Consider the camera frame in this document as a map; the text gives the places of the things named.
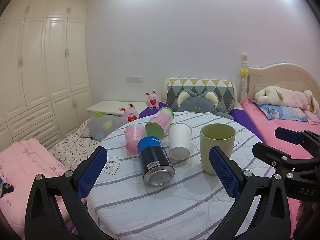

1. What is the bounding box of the cream wardrobe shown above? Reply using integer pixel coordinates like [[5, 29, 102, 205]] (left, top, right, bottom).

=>
[[1, 0, 92, 150]]

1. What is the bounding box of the blue black towel can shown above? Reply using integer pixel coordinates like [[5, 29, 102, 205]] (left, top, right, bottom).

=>
[[137, 136, 175, 186]]

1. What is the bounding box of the white bedside table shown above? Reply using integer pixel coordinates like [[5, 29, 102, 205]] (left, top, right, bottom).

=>
[[86, 101, 146, 116]]

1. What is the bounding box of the pink bunny toy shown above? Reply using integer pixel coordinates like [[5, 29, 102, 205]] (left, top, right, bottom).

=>
[[119, 103, 139, 124], [145, 90, 159, 109]]

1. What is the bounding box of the grey cat plush pillow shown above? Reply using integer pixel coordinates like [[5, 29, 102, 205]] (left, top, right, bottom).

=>
[[169, 89, 235, 116]]

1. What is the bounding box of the white wall socket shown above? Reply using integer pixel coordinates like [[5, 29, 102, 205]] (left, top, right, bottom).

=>
[[126, 76, 143, 83]]

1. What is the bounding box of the striped white quilt cover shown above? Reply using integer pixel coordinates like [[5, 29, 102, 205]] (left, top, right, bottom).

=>
[[86, 110, 276, 240]]

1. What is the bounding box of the pink bunny toy front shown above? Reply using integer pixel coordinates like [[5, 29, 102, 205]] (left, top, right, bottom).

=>
[[119, 103, 139, 124]]

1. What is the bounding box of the grey sun pattern pillow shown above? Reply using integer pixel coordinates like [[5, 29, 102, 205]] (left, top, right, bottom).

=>
[[81, 113, 124, 141]]

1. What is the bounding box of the cream wooden headboard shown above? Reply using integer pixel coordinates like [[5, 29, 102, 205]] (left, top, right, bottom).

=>
[[239, 53, 319, 103]]

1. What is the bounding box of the heart pattern sheet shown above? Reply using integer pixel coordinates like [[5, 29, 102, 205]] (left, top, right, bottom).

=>
[[49, 119, 99, 171]]

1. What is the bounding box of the green cup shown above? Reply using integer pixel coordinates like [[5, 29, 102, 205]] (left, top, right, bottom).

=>
[[200, 124, 236, 175]]

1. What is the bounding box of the white paper cup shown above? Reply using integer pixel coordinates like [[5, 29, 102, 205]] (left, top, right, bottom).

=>
[[168, 122, 192, 160]]

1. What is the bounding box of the pink bunny toy back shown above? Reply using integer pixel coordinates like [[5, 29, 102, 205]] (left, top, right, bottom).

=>
[[145, 90, 159, 109]]

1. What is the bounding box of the blue cartoon pillow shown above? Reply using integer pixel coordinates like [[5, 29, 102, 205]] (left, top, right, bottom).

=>
[[254, 101, 309, 122]]

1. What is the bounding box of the pink green canister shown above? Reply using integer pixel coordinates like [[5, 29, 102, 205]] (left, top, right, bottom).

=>
[[145, 107, 174, 139]]

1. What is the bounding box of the pink folded quilt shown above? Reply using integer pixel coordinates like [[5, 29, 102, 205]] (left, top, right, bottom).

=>
[[1, 139, 78, 238]]

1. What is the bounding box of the triangle pattern cushion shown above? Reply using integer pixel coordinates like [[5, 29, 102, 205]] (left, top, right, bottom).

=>
[[161, 77, 240, 113]]

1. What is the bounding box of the purple blanket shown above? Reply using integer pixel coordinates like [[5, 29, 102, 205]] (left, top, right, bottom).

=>
[[139, 108, 262, 139]]

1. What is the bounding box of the white pink plush toy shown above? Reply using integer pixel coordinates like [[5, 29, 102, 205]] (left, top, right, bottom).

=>
[[254, 86, 319, 123]]

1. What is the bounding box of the pink bed blanket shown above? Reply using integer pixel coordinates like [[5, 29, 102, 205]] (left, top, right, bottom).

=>
[[241, 100, 320, 230]]

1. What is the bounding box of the pink plastic cup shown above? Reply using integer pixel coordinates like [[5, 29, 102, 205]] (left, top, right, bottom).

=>
[[124, 125, 146, 154]]

